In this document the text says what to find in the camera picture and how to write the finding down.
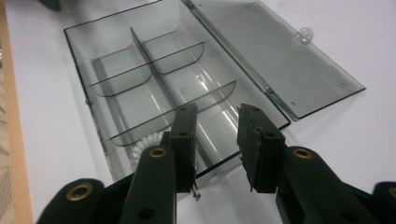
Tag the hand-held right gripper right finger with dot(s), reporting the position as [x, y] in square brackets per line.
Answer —
[261, 149]

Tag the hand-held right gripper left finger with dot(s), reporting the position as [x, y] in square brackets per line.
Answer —
[183, 146]

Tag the clear grey compartment box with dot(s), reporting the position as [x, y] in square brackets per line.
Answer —
[149, 102]

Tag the wooden table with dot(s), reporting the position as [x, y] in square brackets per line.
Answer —
[15, 140]

